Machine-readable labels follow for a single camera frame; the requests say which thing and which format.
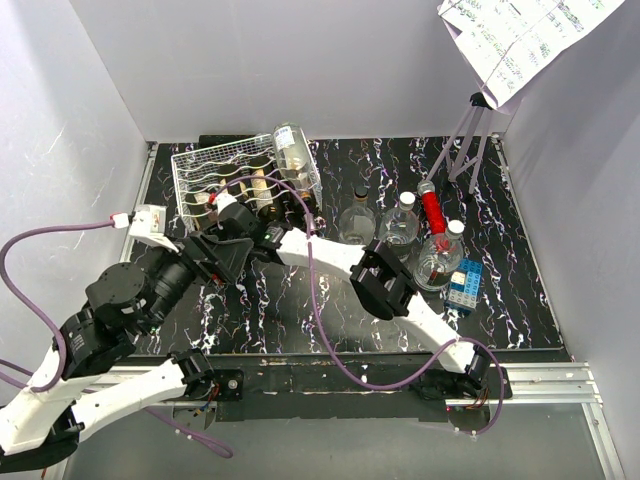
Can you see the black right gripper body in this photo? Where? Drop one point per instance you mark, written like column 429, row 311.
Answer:
column 218, row 229

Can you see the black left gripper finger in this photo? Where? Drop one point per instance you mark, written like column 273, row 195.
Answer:
column 196, row 252
column 229, row 259

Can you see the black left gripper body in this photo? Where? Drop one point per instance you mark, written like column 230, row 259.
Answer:
column 175, row 274

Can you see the olive green wine bottle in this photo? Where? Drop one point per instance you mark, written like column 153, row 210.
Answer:
column 200, row 213

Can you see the dark wine bottle neck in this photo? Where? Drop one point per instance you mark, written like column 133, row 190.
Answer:
column 242, row 190

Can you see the dark green wine bottle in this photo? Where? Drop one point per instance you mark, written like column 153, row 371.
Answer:
column 268, row 206

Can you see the clear round glass bottle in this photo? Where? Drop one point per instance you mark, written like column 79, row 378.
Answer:
column 295, row 161

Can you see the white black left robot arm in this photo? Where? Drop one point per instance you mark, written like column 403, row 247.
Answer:
column 48, row 419

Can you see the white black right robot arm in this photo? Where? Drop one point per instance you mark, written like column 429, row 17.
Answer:
column 383, row 285

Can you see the clear bottle black cap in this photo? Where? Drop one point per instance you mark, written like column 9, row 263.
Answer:
column 357, row 223

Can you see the clear bottle white cap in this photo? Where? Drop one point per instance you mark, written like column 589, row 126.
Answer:
column 399, row 226

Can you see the red glitter tube bottle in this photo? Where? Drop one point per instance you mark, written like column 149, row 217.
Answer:
column 427, row 193

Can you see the small bottle white cap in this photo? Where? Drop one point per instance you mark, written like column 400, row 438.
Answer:
column 440, row 256

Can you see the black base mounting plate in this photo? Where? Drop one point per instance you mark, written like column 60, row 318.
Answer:
column 312, row 387

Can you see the blue white toy bricks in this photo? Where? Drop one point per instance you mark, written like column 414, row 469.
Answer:
column 464, row 287

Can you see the purple tripod stand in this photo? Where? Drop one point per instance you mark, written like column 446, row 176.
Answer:
column 478, row 115

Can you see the white printed paper sheets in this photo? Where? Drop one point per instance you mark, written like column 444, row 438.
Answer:
column 508, row 43

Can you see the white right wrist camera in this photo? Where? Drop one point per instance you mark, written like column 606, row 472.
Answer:
column 218, row 202

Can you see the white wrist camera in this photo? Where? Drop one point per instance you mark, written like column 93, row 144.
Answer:
column 218, row 202
column 147, row 225

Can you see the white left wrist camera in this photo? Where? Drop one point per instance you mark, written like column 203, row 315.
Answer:
column 147, row 225

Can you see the white wire wine rack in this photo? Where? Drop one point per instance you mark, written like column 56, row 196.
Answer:
column 197, row 171

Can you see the aluminium frame rail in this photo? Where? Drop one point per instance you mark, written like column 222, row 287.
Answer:
column 540, row 378

